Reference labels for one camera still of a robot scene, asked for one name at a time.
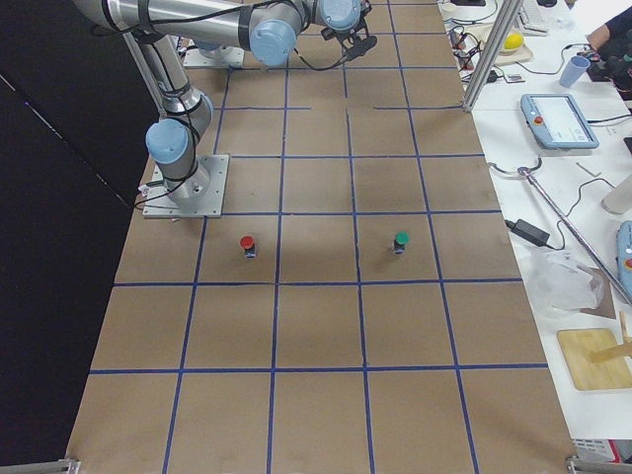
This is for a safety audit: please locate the red push button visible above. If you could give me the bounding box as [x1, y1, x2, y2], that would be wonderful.
[239, 235, 257, 259]

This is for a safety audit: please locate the green push button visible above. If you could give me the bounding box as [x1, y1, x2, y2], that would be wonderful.
[393, 231, 410, 254]

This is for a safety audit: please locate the black power adapter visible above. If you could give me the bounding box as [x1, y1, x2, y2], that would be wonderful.
[511, 219, 550, 247]

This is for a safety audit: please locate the metal rod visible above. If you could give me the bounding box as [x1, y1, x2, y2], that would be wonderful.
[517, 167, 632, 305]

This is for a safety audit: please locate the clear plastic bag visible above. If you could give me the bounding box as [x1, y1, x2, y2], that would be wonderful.
[519, 250, 615, 319]

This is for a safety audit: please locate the teach pendant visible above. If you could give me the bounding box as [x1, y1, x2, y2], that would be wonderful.
[519, 94, 599, 150]

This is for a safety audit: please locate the yellow ball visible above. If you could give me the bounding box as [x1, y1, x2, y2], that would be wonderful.
[501, 33, 524, 54]

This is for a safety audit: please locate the wooden cutting board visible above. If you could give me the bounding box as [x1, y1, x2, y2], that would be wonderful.
[557, 328, 631, 391]

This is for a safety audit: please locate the blue plastic cup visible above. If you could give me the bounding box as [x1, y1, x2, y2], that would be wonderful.
[559, 55, 591, 88]

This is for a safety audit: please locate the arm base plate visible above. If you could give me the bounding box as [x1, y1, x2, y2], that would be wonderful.
[184, 43, 245, 69]
[142, 154, 230, 218]

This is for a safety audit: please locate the aluminium frame post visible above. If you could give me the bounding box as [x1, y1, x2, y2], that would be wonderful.
[462, 0, 522, 113]

